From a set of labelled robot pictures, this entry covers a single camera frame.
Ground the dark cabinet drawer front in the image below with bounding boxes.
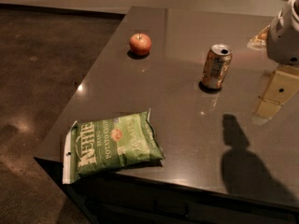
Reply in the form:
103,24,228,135
64,174,299,224

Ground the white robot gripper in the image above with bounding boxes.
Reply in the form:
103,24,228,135
247,0,299,125

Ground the orange soda can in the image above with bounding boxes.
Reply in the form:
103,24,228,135
202,44,233,90

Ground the green jalapeno chip bag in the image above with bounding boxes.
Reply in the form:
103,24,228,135
63,111,164,184

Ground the red apple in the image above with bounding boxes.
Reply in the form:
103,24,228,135
129,33,151,56

